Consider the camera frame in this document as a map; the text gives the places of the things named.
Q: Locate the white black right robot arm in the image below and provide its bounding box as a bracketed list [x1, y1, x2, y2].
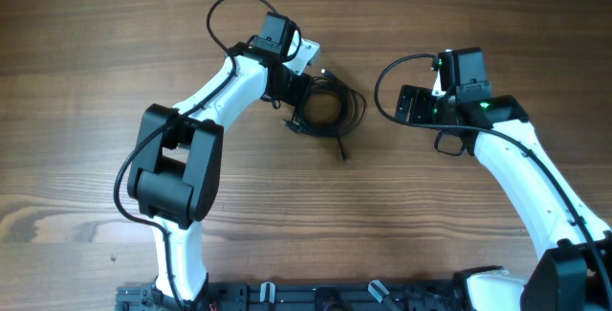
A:
[391, 48, 611, 310]

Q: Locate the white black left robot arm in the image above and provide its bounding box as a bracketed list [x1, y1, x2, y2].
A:
[127, 11, 320, 310]

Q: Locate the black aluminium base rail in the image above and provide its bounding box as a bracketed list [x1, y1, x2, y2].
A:
[114, 279, 460, 311]

